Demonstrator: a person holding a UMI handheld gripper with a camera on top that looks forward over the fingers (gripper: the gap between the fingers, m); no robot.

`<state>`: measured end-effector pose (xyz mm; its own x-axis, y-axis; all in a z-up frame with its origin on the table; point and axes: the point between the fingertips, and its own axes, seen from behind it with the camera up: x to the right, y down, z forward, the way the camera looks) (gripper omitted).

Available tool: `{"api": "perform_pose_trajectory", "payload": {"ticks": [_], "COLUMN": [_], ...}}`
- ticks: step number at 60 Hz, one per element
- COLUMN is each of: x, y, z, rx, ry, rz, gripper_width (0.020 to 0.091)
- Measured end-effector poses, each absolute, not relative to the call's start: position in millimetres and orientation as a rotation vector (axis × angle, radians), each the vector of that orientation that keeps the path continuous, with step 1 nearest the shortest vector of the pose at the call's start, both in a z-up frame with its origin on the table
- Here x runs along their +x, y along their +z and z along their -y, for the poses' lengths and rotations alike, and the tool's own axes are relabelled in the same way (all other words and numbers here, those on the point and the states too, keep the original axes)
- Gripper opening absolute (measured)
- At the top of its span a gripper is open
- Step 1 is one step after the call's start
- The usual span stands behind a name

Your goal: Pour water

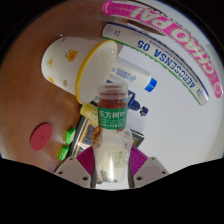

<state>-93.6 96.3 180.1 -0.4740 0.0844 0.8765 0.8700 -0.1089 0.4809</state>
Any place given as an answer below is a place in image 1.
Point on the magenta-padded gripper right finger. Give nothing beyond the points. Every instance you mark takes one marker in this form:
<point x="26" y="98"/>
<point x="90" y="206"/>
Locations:
<point x="148" y="168"/>

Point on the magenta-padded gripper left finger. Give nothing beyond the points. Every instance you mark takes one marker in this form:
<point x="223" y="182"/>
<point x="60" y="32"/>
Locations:
<point x="75" y="170"/>

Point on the clear green-labelled drink bottle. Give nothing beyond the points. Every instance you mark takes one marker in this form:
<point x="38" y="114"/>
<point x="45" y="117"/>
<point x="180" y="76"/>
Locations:
<point x="111" y="150"/>

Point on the flat round red coaster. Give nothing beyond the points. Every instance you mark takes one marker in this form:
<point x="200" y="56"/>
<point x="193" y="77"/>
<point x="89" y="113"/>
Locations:
<point x="40" y="137"/>

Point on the dark blue pump bottle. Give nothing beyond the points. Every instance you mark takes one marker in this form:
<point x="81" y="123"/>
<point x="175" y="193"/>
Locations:
<point x="135" y="105"/>

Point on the white blue-capped lotion bottle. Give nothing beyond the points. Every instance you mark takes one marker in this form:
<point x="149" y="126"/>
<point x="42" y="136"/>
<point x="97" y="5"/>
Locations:
<point x="131" y="75"/>

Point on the white yellow-rimmed mug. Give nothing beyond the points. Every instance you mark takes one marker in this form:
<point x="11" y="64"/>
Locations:
<point x="65" y="65"/>

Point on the white green shuttlecock tube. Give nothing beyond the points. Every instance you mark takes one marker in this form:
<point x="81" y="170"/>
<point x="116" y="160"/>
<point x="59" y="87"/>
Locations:
<point x="156" y="51"/>

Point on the pink shuttlecock tube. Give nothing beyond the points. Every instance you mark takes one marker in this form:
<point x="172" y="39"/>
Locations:
<point x="170" y="31"/>

